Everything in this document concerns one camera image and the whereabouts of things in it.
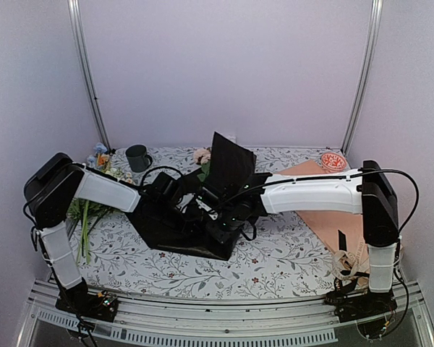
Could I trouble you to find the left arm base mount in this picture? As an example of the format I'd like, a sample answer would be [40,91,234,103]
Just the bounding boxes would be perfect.
[55,288,119,322]

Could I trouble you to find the black wrapping paper sheet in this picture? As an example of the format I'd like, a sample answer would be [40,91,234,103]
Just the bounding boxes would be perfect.
[127,133,268,260]

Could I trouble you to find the left aluminium frame post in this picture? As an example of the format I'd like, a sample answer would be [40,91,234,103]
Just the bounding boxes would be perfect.
[67,0,111,150]

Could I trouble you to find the black printed ribbon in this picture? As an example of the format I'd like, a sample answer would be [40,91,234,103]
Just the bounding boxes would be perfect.
[325,230,370,306]

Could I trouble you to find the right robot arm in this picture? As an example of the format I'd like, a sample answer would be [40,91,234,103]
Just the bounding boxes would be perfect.
[197,160,399,315]

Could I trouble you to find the red patterned small bowl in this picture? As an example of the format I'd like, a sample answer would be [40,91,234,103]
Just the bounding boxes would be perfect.
[320,152,347,171]

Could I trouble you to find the green leafy flower bunch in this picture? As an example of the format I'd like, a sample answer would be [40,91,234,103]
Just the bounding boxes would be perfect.
[67,167,140,264]

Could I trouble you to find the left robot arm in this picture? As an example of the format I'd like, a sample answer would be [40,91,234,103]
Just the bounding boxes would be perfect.
[23,153,200,314]

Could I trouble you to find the white rose long stem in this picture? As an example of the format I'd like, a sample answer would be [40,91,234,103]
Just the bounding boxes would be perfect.
[193,147,211,182]

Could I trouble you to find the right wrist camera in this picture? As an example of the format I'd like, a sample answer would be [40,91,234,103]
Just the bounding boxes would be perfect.
[196,186,229,221]

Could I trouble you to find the cream printed ribbon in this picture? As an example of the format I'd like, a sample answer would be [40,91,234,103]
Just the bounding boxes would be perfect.
[332,246,370,289]

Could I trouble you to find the floral patterned tablecloth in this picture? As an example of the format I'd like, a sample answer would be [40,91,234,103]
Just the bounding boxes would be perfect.
[59,145,370,301]

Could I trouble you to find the right aluminium frame post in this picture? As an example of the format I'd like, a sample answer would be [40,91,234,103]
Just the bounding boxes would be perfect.
[341,0,383,155]

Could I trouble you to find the dark grey mug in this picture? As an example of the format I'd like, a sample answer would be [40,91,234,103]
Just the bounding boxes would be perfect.
[125,145,153,173]

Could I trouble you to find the aluminium frame post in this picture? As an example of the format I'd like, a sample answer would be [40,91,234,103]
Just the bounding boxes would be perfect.
[341,0,383,155]
[67,0,111,150]

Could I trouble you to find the blue orange flower stems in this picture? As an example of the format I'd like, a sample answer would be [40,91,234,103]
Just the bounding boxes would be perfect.
[86,142,110,171]

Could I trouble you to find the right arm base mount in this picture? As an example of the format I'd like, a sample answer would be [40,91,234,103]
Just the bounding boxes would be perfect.
[325,290,397,340]

